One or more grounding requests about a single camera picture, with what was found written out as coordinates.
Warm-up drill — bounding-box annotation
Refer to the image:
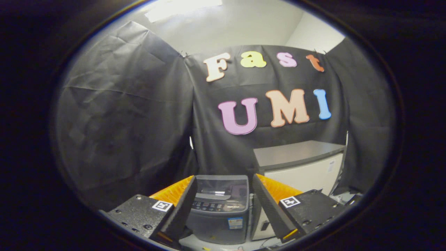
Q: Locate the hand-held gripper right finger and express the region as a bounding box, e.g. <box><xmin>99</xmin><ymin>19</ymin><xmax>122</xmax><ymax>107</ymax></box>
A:
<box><xmin>252</xmin><ymin>174</ymin><xmax>345</xmax><ymax>243</ymax></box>

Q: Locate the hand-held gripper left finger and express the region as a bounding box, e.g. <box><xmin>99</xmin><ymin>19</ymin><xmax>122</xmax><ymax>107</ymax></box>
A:
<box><xmin>99</xmin><ymin>175</ymin><xmax>198</xmax><ymax>246</ymax></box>

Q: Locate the grey washing machine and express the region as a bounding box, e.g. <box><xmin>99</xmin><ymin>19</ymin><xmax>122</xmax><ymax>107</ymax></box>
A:
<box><xmin>185</xmin><ymin>174</ymin><xmax>253</xmax><ymax>245</ymax></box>

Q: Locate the white cabinet with grey top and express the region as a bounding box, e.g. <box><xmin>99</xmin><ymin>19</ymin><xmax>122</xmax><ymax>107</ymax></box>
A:
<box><xmin>251</xmin><ymin>140</ymin><xmax>346</xmax><ymax>242</ymax></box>

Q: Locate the black backdrop cloth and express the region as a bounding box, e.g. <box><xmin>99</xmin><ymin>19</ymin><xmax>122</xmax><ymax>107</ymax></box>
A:
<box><xmin>56</xmin><ymin>21</ymin><xmax>396</xmax><ymax>210</ymax></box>

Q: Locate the tangle of floor cables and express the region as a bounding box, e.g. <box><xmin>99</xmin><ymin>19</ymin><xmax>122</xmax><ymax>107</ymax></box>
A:
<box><xmin>260</xmin><ymin>236</ymin><xmax>284</xmax><ymax>249</ymax></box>

